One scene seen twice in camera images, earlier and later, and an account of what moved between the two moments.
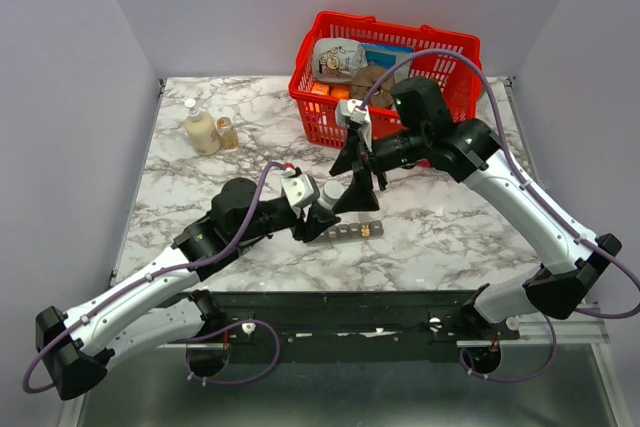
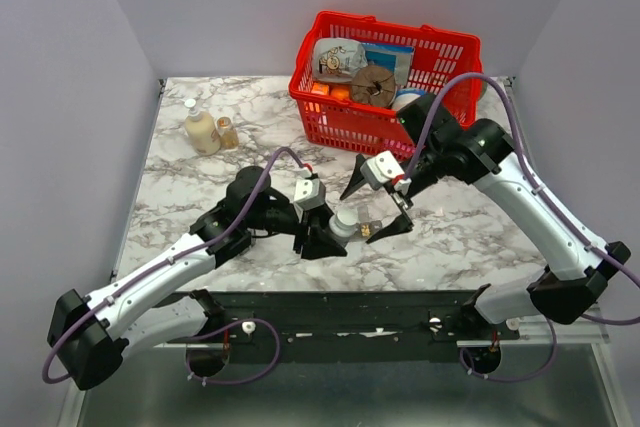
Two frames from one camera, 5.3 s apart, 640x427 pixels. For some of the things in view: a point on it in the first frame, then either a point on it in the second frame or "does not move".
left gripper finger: (319, 220) → (321, 245)
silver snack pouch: (337, 59) does not move
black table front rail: (353, 327) does not move
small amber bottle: (229, 138) does not move
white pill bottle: (331, 192) → (344, 223)
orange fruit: (340, 93) does not move
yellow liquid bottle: (202, 130) does not move
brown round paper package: (364, 78) does not move
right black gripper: (360, 196) → (401, 224)
